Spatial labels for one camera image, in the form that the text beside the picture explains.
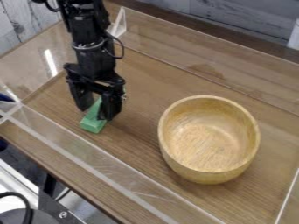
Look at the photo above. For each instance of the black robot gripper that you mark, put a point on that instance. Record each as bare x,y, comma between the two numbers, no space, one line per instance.
92,75

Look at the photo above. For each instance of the green rectangular block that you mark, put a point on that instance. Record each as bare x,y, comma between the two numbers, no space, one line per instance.
90,123

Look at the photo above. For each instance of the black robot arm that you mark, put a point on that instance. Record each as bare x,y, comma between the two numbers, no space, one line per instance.
87,21

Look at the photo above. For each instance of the brown wooden bowl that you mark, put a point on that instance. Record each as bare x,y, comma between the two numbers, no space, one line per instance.
208,138

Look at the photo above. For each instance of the clear acrylic tray wall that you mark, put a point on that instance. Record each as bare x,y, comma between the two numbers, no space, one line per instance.
115,168

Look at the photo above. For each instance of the black metal bracket with screw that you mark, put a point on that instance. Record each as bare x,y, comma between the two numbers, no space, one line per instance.
53,213

